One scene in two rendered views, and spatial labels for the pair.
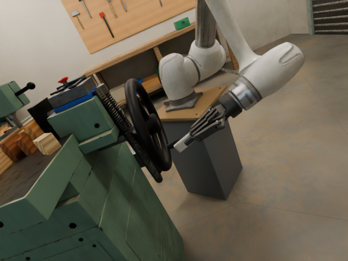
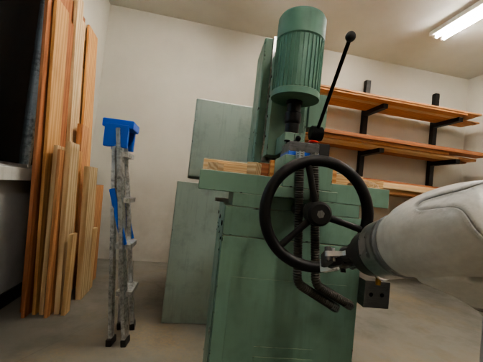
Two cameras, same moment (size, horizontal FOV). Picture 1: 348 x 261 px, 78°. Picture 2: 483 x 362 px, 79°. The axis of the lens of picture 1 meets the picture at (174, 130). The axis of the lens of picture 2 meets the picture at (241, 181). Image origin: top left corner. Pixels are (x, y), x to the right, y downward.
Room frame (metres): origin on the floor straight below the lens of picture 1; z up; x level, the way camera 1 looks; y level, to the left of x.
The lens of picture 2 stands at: (0.26, -0.62, 0.84)
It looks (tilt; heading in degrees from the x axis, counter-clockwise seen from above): 2 degrees up; 78
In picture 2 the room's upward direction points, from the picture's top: 6 degrees clockwise
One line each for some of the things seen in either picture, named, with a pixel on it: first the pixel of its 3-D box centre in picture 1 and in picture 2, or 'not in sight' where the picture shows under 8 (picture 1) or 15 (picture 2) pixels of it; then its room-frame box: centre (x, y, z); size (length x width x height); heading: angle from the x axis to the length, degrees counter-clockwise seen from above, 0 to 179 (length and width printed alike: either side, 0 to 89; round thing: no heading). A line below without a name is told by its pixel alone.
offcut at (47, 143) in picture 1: (47, 143); (254, 169); (0.48, 0.28, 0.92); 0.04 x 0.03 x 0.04; 48
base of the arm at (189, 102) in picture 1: (179, 99); not in sight; (1.17, -0.11, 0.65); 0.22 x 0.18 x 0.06; 53
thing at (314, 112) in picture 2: not in sight; (315, 113); (0.81, 0.59, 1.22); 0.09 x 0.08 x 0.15; 84
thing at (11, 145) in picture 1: (33, 130); not in sight; (0.64, 0.38, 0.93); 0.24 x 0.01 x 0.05; 174
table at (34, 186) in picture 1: (70, 137); (292, 189); (0.62, 0.29, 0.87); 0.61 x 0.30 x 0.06; 174
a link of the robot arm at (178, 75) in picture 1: (175, 74); not in sight; (1.16, -0.13, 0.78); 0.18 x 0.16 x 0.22; 105
